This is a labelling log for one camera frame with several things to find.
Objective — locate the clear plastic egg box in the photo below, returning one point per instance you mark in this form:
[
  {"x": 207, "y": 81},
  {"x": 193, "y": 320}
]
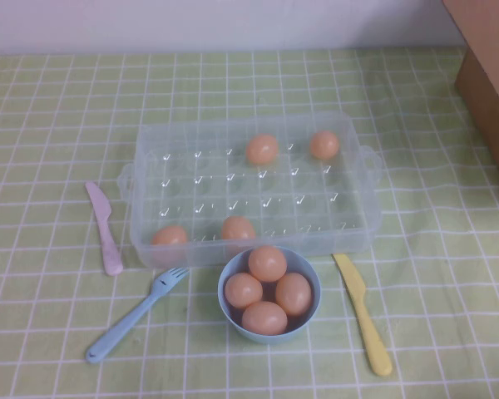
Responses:
[{"x": 216, "y": 187}]

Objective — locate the light blue plastic fork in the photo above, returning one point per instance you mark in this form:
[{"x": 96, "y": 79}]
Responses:
[{"x": 129, "y": 322}]

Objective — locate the pink plastic knife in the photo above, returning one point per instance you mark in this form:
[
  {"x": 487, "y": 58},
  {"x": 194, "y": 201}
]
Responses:
[{"x": 106, "y": 232}]

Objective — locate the orange egg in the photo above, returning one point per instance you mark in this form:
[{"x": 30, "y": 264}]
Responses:
[
  {"x": 262, "y": 149},
  {"x": 169, "y": 235},
  {"x": 243, "y": 290},
  {"x": 293, "y": 294},
  {"x": 238, "y": 228},
  {"x": 324, "y": 144},
  {"x": 268, "y": 263},
  {"x": 265, "y": 318}
]

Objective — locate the green grid tablecloth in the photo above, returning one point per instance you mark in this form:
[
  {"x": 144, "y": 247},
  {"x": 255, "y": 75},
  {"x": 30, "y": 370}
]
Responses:
[{"x": 420, "y": 291}]

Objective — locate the brown cardboard box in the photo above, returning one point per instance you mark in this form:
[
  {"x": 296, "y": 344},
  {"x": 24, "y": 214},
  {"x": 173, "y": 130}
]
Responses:
[{"x": 488, "y": 83}]

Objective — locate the light blue bowl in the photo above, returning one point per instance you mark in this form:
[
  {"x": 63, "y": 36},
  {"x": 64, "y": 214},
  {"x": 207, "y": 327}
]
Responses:
[{"x": 270, "y": 338}]

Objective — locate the yellow plastic knife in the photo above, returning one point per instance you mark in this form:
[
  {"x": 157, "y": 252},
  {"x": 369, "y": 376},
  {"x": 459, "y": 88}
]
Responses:
[{"x": 364, "y": 316}]

